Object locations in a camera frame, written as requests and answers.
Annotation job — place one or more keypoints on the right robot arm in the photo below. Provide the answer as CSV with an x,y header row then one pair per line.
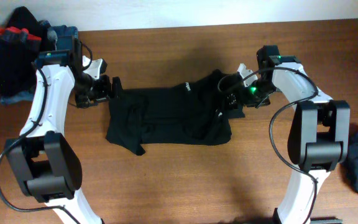
x,y
318,137

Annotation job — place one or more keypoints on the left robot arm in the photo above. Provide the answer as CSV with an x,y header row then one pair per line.
x,y
43,163

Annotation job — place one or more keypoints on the black t-shirt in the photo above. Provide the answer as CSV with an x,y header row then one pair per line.
x,y
189,113

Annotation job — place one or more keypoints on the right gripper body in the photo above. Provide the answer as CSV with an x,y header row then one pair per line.
x,y
257,94

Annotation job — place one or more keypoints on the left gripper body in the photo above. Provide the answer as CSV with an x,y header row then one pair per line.
x,y
89,89

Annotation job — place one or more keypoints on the black garment with red trim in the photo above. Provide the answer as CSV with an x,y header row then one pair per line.
x,y
21,41

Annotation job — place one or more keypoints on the folded blue denim jeans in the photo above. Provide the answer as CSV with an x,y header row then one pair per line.
x,y
51,35

